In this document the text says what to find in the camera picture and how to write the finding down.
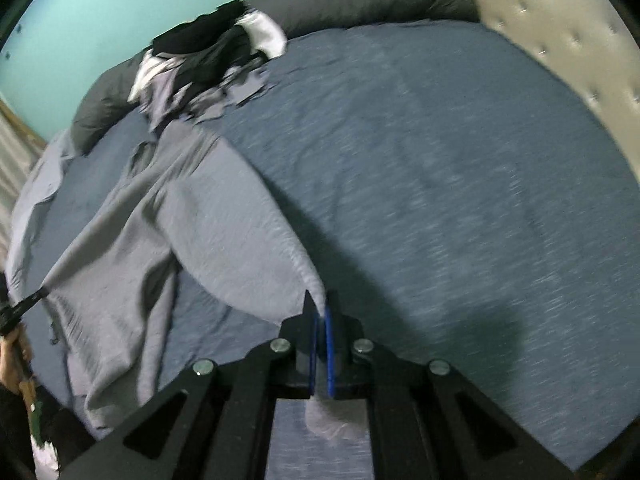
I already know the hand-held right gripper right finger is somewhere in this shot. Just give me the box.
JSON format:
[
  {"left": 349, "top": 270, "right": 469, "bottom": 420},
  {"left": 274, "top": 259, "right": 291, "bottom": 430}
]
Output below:
[{"left": 324, "top": 291, "right": 576, "bottom": 480}]

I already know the beige tufted headboard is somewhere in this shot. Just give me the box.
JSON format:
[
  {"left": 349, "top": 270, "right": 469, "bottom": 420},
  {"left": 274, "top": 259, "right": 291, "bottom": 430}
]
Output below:
[{"left": 447, "top": 0, "right": 640, "bottom": 181}]

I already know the person's left hand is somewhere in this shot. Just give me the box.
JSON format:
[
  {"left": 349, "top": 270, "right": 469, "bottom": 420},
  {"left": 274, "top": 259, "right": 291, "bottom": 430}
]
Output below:
[{"left": 0, "top": 337, "right": 32, "bottom": 395}]

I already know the grey fleece garment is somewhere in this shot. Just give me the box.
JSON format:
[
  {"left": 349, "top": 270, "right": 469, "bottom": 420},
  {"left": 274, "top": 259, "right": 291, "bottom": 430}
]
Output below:
[{"left": 42, "top": 120, "right": 371, "bottom": 443}]

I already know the light blue sheet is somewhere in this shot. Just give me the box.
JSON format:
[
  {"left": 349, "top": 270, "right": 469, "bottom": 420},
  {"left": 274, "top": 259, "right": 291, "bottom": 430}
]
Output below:
[{"left": 5, "top": 130, "right": 78, "bottom": 306}]

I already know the blue bed sheet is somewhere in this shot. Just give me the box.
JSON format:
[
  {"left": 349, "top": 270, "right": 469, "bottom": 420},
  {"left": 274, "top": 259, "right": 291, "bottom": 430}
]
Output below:
[{"left": 10, "top": 20, "right": 640, "bottom": 480}]

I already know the person's dark clothing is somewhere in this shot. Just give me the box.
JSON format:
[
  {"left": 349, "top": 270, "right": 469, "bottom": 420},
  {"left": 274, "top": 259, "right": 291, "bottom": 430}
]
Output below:
[{"left": 0, "top": 385, "right": 98, "bottom": 478}]

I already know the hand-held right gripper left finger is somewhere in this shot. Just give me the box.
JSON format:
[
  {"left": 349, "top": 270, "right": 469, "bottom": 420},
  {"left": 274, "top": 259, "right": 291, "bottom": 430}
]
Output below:
[{"left": 60, "top": 290, "right": 321, "bottom": 480}]

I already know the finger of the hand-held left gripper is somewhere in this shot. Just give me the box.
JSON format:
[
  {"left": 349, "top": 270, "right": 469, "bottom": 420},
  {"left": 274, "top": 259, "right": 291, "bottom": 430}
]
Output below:
[{"left": 17, "top": 287, "right": 48, "bottom": 312}]

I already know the pile of black and white clothes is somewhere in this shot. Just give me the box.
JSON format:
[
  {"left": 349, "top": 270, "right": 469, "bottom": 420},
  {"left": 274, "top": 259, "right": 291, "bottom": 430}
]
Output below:
[{"left": 127, "top": 0, "right": 288, "bottom": 133}]

